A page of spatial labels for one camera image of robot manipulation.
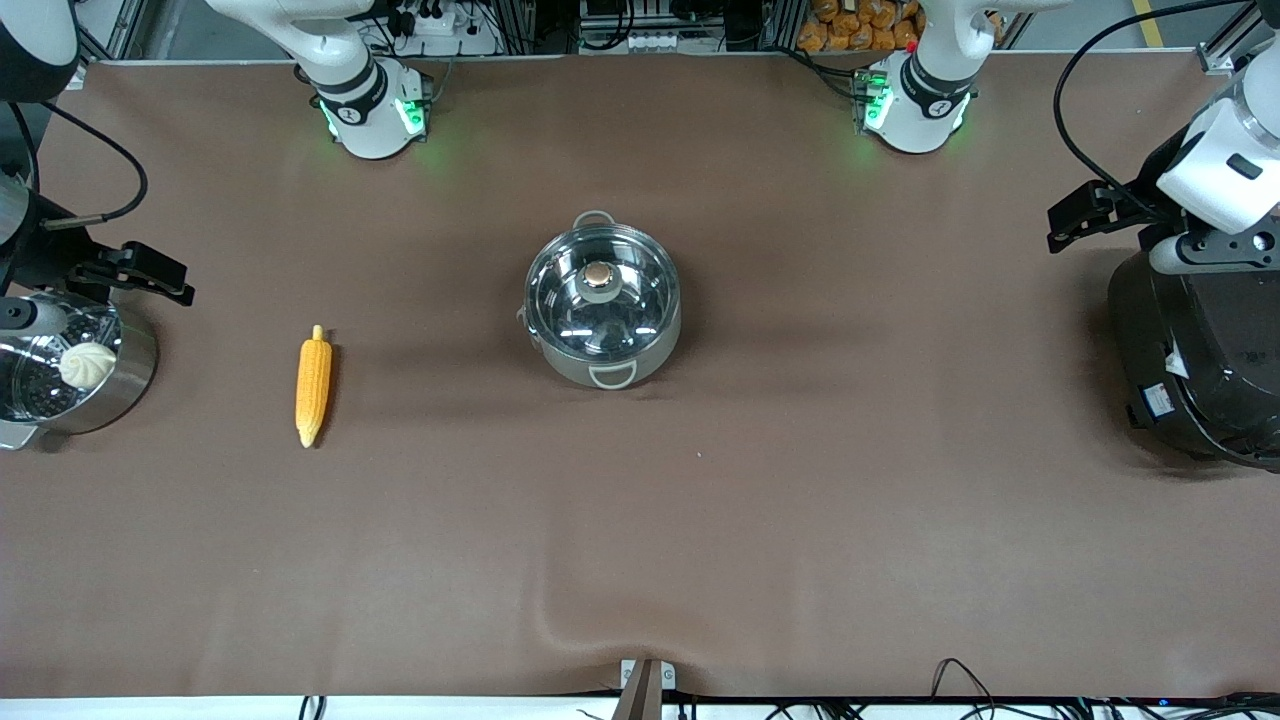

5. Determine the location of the white power strip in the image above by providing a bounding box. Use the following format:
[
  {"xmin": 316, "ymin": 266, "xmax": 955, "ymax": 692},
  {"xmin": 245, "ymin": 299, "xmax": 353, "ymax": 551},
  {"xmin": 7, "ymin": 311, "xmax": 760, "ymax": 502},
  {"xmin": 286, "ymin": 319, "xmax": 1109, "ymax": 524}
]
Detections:
[{"xmin": 393, "ymin": 0, "xmax": 473, "ymax": 38}]

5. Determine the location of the steel cooking pot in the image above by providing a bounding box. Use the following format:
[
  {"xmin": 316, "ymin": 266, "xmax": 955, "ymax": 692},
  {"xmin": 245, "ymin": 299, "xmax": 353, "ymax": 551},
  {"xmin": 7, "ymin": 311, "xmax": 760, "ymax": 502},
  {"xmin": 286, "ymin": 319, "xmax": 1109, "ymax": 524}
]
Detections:
[{"xmin": 517, "ymin": 210, "xmax": 684, "ymax": 391}]

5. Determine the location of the glass pot lid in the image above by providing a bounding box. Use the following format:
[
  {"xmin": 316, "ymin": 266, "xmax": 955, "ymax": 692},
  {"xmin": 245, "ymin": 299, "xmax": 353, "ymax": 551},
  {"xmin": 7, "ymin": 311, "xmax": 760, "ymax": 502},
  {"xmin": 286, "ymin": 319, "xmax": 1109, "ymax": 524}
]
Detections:
[{"xmin": 525, "ymin": 225, "xmax": 681, "ymax": 359}]

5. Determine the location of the brown table cloth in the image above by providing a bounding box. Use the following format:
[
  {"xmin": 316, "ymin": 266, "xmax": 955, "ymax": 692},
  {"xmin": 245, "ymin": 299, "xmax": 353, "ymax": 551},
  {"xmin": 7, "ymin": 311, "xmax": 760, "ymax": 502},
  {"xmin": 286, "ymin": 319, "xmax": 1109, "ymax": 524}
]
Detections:
[{"xmin": 0, "ymin": 50, "xmax": 1280, "ymax": 701}]

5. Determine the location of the white steamed bun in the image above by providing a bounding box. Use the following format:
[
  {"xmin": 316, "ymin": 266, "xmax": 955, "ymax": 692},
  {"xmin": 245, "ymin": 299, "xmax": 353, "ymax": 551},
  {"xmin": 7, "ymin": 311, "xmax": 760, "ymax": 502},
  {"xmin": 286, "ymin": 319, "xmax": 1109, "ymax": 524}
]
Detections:
[{"xmin": 58, "ymin": 341, "xmax": 119, "ymax": 392}]

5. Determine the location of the black looped cable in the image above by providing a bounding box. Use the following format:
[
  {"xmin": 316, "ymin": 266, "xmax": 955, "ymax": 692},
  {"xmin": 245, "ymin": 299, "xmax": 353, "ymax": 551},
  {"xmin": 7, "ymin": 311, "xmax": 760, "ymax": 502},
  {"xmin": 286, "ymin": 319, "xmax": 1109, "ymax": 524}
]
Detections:
[{"xmin": 932, "ymin": 657, "xmax": 1001, "ymax": 703}]

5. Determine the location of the black rice cooker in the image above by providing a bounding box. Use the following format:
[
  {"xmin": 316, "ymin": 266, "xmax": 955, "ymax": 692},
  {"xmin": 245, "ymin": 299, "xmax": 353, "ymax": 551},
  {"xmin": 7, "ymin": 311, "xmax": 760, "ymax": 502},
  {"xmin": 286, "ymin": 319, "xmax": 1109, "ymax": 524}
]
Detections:
[{"xmin": 1106, "ymin": 245, "xmax": 1280, "ymax": 474}]

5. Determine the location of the steel steamer pot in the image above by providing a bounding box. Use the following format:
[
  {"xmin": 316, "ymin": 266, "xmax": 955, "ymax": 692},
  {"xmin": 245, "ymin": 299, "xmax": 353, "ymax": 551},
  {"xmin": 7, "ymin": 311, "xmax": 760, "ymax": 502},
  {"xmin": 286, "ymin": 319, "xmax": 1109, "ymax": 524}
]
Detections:
[{"xmin": 0, "ymin": 289, "xmax": 160, "ymax": 452}]

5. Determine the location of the yellow corn cob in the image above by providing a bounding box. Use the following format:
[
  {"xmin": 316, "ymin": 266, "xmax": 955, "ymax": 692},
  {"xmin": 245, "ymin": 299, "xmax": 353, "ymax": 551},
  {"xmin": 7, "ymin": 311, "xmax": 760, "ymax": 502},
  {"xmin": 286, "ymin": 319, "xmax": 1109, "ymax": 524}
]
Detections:
[{"xmin": 295, "ymin": 324, "xmax": 334, "ymax": 449}]

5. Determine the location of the aluminium frame profile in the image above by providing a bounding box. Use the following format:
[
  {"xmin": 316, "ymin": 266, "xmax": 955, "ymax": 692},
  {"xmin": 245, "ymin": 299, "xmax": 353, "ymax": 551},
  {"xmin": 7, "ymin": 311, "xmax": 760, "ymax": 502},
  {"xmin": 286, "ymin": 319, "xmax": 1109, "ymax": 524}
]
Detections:
[
  {"xmin": 74, "ymin": 0, "xmax": 153, "ymax": 63},
  {"xmin": 1194, "ymin": 0, "xmax": 1263, "ymax": 77}
]

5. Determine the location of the bag of orange snacks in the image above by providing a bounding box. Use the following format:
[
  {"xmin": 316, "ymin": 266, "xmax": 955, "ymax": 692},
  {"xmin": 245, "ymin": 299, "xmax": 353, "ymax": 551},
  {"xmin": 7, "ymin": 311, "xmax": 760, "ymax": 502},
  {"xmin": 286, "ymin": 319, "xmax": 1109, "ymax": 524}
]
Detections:
[{"xmin": 797, "ymin": 0, "xmax": 926, "ymax": 55}]

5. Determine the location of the white equipment box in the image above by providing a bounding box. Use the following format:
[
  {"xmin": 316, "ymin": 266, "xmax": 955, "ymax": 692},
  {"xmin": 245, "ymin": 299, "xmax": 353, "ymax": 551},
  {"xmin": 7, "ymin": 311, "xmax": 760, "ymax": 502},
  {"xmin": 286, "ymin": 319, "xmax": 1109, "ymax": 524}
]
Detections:
[{"xmin": 577, "ymin": 27, "xmax": 683, "ymax": 55}]

